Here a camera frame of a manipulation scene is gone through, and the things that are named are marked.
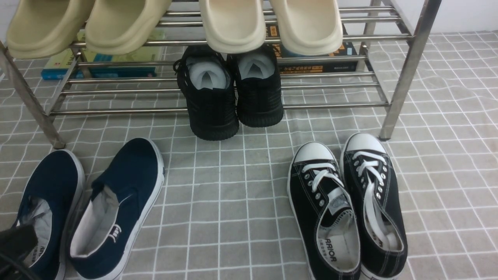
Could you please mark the black canvas lace-up shoe left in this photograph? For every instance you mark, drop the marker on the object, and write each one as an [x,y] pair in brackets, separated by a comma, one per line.
[323,211]

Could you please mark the black knit sneaker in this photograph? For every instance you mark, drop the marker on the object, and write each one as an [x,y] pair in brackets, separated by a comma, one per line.
[208,87]
[258,84]

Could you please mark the yellow-green foam slipper left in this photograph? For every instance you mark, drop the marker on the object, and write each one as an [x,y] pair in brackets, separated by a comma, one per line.
[43,28]

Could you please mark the yellow-green foam slipper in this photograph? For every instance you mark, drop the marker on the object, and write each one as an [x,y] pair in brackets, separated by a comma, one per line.
[43,28]
[117,27]

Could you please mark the yellow-green foam slipper right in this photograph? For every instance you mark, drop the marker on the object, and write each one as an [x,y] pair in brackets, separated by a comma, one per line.
[117,27]

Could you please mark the black knit sneaker right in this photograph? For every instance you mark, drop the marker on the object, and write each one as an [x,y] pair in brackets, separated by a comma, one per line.
[258,84]

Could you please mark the black knit sneaker left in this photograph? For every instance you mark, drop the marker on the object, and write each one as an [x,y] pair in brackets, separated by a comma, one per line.
[208,87]

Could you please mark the navy slip-on shoe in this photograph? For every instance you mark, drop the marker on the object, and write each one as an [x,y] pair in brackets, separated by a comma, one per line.
[121,198]
[49,200]

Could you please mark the cream foam slipper right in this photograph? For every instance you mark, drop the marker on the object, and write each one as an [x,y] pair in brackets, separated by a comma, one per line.
[309,27]

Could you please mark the grey grid pattern floor mat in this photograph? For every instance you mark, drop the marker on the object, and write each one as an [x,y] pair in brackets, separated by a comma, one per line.
[223,212]

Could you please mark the cream foam slipper left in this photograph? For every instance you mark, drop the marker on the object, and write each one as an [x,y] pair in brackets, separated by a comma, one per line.
[233,26]

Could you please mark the black canvas lace-up shoe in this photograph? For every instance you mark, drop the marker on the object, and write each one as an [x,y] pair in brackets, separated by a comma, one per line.
[323,211]
[370,178]

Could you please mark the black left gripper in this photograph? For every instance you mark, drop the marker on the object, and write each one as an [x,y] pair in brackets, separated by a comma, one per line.
[15,245]

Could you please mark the stainless steel shoe rack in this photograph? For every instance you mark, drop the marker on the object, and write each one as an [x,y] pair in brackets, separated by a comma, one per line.
[383,22]

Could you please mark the black canvas lace-up shoe right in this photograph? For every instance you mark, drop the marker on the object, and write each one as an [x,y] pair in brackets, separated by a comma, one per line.
[370,178]

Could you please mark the cream foam slipper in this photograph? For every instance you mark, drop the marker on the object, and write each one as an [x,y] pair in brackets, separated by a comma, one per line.
[309,27]
[233,26]

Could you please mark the black and orange book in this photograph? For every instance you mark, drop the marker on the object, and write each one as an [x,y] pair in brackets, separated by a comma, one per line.
[343,59]

